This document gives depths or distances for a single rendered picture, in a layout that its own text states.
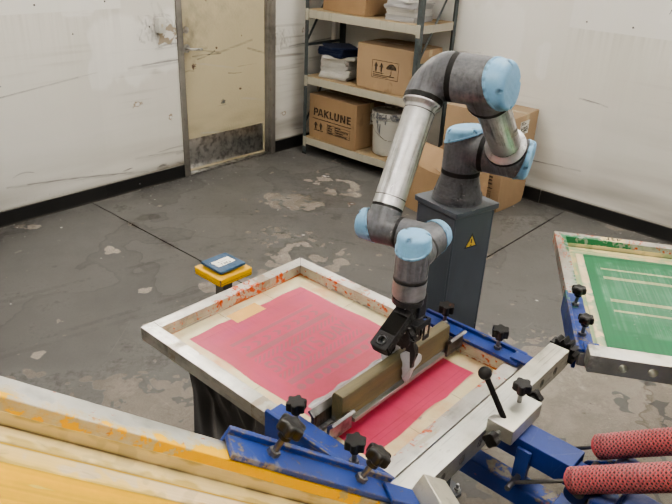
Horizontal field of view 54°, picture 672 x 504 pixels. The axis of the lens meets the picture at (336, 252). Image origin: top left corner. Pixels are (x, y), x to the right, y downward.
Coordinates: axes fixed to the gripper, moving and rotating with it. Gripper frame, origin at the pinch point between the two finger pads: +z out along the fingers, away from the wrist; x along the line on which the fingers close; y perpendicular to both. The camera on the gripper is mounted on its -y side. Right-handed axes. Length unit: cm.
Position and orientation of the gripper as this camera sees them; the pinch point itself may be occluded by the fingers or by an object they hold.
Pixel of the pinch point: (394, 373)
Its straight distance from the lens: 158.1
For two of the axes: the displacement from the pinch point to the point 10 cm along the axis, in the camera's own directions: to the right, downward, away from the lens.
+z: -0.4, 9.0, 4.4
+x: -7.4, -3.2, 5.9
